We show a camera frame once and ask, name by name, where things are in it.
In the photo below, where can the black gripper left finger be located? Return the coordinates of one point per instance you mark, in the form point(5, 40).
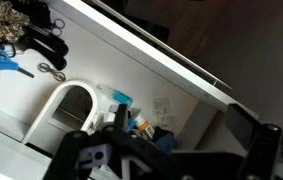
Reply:
point(66, 156)

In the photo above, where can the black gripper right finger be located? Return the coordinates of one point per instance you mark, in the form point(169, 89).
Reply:
point(264, 153)

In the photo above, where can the clear tube with blue cap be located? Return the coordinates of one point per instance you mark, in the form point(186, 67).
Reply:
point(122, 98)

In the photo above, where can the small bottle with orange cap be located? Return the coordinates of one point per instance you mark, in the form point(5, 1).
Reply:
point(144, 126)

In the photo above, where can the small silver scissors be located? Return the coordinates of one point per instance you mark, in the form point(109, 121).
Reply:
point(49, 69)

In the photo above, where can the dark blue small container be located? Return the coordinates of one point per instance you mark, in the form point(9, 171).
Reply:
point(166, 142)

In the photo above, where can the white vanity drawer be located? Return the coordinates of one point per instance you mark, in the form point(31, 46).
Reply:
point(97, 60)

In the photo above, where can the clear small sachet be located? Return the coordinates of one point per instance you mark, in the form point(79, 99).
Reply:
point(161, 106)

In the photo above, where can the camouflage fabric scrunchie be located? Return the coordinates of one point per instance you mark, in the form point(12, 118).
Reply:
point(1, 20)

